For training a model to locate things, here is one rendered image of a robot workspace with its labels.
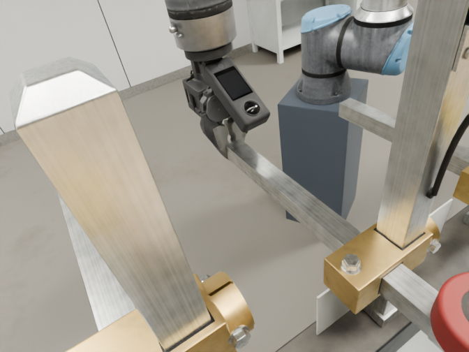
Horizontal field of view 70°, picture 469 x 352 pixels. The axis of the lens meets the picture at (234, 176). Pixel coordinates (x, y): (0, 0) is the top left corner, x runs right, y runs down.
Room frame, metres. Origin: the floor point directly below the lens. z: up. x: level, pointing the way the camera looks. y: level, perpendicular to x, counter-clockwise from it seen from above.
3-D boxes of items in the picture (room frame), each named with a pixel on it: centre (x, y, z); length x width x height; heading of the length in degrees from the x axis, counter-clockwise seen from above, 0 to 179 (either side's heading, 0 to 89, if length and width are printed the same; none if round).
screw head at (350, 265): (0.20, -0.10, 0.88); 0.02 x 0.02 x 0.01
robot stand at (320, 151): (1.07, -0.37, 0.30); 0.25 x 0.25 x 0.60; 53
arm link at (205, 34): (0.50, 0.00, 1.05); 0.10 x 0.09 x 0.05; 114
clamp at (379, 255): (0.22, -0.15, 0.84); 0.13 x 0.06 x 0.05; 115
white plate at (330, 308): (0.26, -0.19, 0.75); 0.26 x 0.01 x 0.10; 115
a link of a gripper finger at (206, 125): (0.48, 0.01, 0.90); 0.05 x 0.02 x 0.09; 114
